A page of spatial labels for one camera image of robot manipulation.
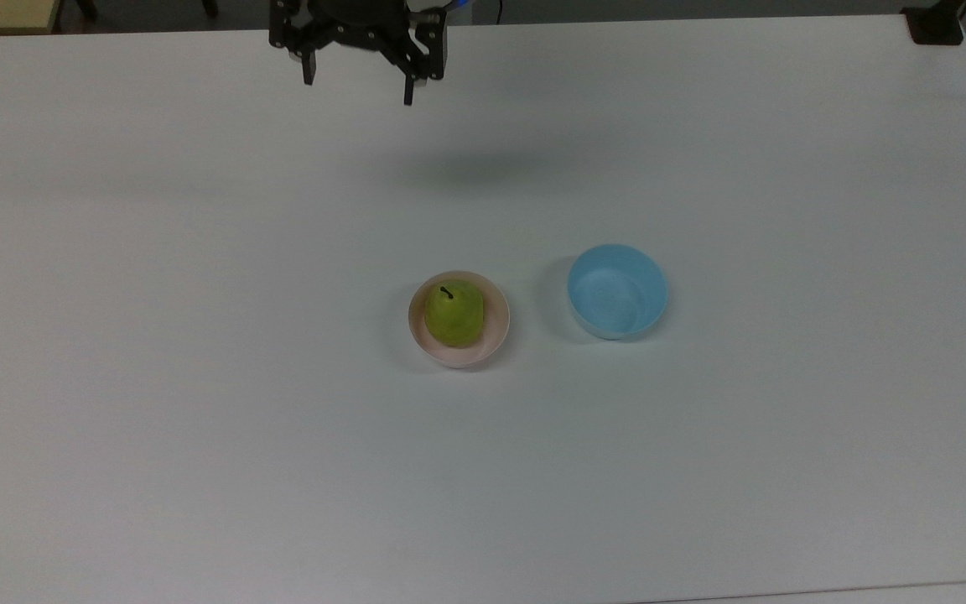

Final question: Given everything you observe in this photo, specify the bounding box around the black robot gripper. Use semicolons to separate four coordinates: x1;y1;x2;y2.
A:
268;0;449;107

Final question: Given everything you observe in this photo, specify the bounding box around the green pear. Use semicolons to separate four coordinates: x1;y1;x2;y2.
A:
423;279;486;350

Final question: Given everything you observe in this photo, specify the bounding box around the pink plastic bowl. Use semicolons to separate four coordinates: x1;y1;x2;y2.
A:
408;270;511;369

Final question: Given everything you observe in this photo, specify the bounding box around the blue plastic bowl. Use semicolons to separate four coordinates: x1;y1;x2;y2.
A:
567;243;669;341

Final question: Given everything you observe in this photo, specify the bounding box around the wooden table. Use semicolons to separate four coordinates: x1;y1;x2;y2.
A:
0;0;62;36

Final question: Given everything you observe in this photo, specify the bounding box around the black table clamp base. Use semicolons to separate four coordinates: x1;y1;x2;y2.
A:
901;3;966;47

